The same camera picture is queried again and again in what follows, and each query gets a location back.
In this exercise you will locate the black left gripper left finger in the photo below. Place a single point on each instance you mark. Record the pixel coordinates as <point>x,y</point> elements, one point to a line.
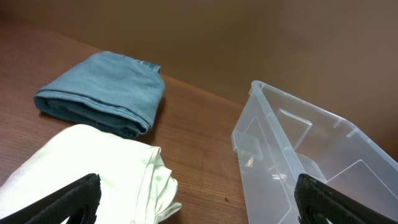
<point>75,203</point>

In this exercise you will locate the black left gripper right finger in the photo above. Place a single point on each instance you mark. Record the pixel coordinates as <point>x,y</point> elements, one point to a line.
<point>318,203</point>

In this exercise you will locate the clear plastic storage container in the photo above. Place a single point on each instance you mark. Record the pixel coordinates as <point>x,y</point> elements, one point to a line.
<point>279,136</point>

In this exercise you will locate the folded cream white garment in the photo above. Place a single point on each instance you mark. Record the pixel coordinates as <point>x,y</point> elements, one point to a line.
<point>136,186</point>

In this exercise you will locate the folded blue denim jeans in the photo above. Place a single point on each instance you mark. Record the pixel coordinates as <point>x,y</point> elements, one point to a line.
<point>111,92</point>

